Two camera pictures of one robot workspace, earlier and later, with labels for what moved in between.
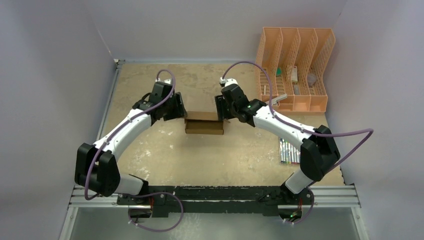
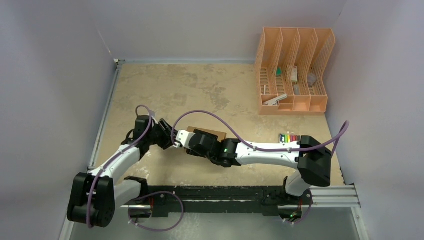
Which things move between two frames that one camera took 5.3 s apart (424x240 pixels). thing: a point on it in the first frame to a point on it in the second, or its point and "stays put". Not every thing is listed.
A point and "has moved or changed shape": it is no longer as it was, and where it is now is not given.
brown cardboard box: [203, 122] has moved or changed shape
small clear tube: [296, 89] stays put
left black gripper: [181, 112] to [166, 130]
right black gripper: [219, 108] to [189, 142]
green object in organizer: [278, 71] stays put
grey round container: [311, 78] stays put
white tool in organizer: [274, 101] stays put
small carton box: [294, 78] stays put
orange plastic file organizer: [295, 59] stays put
